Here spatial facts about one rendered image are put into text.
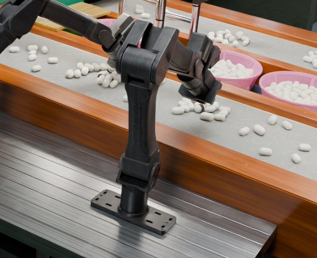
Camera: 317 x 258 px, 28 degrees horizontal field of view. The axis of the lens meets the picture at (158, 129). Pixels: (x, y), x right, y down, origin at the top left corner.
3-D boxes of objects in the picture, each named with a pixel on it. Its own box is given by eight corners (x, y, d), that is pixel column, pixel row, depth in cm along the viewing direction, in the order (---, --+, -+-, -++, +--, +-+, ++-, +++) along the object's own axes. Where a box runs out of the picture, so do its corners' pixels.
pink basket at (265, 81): (320, 142, 190) (328, 113, 186) (240, 114, 202) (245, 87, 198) (348, 113, 211) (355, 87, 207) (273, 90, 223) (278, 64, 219)
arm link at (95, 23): (104, 21, 189) (14, -22, 169) (118, 30, 182) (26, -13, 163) (84, 57, 191) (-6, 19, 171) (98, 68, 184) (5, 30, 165)
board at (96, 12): (56, 31, 228) (56, 28, 227) (24, 21, 234) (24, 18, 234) (111, 13, 253) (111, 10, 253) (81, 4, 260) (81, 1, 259)
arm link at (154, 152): (134, 164, 151) (134, 40, 132) (160, 172, 149) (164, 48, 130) (121, 179, 147) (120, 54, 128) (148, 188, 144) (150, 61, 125)
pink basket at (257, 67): (255, 111, 206) (260, 84, 201) (173, 97, 209) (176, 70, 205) (259, 81, 229) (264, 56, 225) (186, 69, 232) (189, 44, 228)
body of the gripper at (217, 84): (189, 73, 172) (181, 62, 166) (223, 84, 168) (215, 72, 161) (179, 94, 171) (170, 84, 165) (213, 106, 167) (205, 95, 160)
